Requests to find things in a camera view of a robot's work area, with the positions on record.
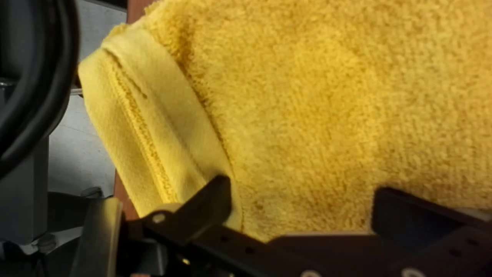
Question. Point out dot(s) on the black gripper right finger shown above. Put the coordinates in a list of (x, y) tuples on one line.
[(421, 221)]

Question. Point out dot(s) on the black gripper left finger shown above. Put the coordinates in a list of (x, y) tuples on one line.
[(205, 205)]

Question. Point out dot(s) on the yellow terry towel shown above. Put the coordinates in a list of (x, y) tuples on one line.
[(318, 113)]

